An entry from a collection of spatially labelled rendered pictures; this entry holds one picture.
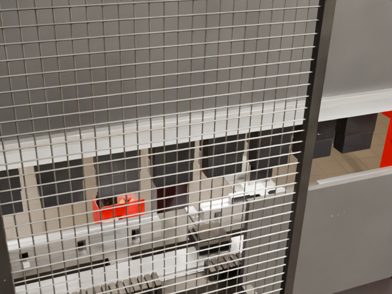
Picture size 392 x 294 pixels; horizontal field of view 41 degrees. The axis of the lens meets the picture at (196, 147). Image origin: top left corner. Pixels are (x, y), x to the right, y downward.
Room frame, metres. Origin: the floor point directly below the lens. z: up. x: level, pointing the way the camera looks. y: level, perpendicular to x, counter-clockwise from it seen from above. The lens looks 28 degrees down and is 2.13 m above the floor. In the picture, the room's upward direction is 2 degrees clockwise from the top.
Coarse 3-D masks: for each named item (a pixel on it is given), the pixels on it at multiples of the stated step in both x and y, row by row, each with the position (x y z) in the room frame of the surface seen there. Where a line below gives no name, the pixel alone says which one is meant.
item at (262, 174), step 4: (248, 164) 1.79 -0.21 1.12; (248, 168) 1.79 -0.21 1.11; (252, 168) 1.78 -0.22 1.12; (272, 168) 1.81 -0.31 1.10; (248, 172) 1.79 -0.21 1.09; (252, 172) 1.78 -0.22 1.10; (260, 172) 1.79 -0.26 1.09; (264, 172) 1.80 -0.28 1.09; (268, 172) 1.81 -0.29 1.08; (248, 176) 1.78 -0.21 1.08; (252, 176) 1.78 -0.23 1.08; (260, 176) 1.79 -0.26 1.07; (264, 176) 1.80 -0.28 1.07; (268, 176) 1.81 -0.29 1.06; (248, 180) 1.78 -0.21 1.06; (252, 180) 1.78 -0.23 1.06; (260, 180) 1.80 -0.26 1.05; (264, 180) 1.81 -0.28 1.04; (268, 180) 1.82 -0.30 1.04; (248, 184) 1.78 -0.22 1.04; (252, 184) 1.79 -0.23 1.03
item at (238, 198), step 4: (272, 188) 1.82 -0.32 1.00; (236, 192) 1.78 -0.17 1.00; (240, 192) 1.78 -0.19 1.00; (268, 192) 1.80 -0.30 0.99; (272, 192) 1.81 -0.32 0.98; (232, 196) 1.77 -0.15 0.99; (236, 196) 1.75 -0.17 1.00; (240, 196) 1.76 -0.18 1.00; (248, 196) 1.77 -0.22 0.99; (252, 196) 1.78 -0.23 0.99; (256, 196) 1.78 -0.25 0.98; (228, 200) 1.77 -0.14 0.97; (236, 200) 1.75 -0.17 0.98; (240, 200) 1.76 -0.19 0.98; (244, 200) 1.76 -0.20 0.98
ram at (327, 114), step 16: (320, 112) 1.85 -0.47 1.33; (336, 112) 1.88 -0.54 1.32; (352, 112) 1.91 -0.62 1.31; (368, 112) 1.94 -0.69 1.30; (192, 128) 1.65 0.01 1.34; (208, 128) 1.67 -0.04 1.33; (224, 128) 1.69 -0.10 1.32; (256, 128) 1.74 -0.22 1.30; (112, 144) 1.54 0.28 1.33; (128, 144) 1.56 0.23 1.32; (144, 144) 1.58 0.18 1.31; (160, 144) 1.60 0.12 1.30; (0, 160) 1.40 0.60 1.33; (16, 160) 1.42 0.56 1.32; (48, 160) 1.46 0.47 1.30; (64, 160) 1.48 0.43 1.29
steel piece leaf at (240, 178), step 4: (236, 176) 1.88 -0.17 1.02; (240, 176) 1.89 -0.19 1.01; (244, 176) 1.89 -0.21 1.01; (240, 180) 1.87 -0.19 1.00; (244, 180) 1.87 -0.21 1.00; (240, 184) 1.84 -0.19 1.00; (260, 184) 1.84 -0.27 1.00; (248, 188) 1.81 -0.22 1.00; (252, 188) 1.81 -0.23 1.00; (256, 188) 1.81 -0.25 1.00; (260, 188) 1.81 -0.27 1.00
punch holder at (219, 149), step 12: (204, 144) 1.70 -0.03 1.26; (228, 144) 1.70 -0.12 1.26; (240, 144) 1.72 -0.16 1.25; (204, 156) 1.71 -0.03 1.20; (216, 156) 1.68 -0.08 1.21; (228, 156) 1.70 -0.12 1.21; (240, 156) 1.72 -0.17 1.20; (216, 168) 1.69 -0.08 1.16; (228, 168) 1.70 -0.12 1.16; (240, 168) 1.72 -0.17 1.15
